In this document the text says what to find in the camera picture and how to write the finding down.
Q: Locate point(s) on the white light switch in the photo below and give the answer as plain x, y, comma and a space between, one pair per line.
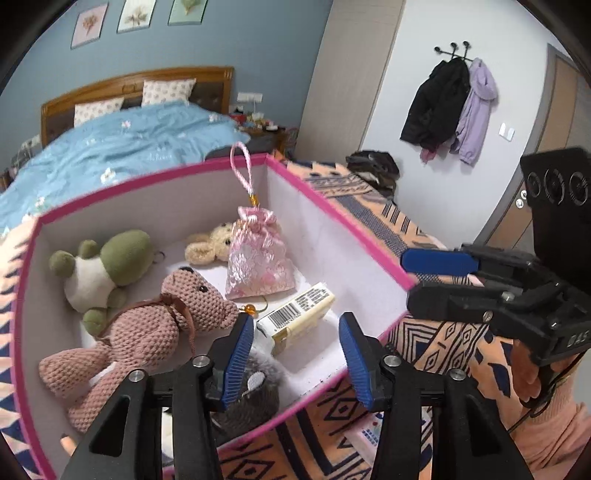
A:
507, 131

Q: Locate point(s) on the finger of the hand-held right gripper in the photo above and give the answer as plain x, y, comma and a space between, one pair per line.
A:
452, 302
434, 261

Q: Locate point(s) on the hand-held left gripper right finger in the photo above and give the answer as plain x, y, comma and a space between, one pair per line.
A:
355, 360

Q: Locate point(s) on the black wall coat hooks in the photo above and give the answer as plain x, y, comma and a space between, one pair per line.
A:
455, 48

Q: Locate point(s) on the pink botanical wall picture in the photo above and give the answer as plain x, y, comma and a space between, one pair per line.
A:
89, 25

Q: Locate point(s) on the cream box with barcode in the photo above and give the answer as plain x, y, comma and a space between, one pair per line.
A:
300, 318

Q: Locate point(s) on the green and white plush toy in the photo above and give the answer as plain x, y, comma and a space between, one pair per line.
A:
124, 254

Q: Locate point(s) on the pink cardboard box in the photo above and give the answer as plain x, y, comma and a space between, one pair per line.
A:
323, 221

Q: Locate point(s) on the green botanical wall picture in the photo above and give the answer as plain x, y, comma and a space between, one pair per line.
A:
187, 11

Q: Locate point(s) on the lilac jacket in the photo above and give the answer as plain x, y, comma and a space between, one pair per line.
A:
478, 115

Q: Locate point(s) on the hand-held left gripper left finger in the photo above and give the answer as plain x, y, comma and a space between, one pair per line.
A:
238, 360

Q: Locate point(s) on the pink knitted teddy bear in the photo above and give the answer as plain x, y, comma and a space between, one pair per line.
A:
138, 332

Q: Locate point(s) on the person's right hand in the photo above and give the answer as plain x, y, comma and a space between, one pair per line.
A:
524, 369

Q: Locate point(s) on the wooden nightstand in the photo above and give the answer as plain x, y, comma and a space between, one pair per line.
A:
277, 141

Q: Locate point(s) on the grey fluffy plush toy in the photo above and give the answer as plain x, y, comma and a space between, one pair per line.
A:
263, 397

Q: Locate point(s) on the white wall socket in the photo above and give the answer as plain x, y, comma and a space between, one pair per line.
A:
250, 98

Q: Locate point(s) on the white printed packet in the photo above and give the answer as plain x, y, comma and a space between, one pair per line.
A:
367, 436

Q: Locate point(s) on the wooden bed headboard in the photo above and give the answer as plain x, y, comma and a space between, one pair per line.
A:
138, 77

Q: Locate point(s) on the blue floral duvet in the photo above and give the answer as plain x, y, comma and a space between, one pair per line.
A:
115, 143

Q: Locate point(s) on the black jacket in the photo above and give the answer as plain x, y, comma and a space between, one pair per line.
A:
434, 106

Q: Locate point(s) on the small items beside bed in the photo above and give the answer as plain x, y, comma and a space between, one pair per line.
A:
23, 159

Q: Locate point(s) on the small items on nightstand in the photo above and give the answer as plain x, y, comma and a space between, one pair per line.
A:
256, 121

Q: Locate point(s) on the white dotted pillow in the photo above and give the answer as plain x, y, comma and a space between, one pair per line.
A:
168, 91
99, 111

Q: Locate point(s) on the pink brocade sachet pouch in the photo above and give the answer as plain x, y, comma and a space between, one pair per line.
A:
258, 263

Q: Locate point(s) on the person's right forearm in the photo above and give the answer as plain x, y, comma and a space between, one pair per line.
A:
563, 424

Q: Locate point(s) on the dark bag on floor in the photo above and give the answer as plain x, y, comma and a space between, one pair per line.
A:
374, 168

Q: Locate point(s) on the wooden door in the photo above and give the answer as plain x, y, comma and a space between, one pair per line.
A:
558, 106

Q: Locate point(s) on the cream botanical wall picture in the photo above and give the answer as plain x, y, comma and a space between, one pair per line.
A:
135, 14

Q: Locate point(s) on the small cream plush bear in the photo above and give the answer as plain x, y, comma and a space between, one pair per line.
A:
203, 251

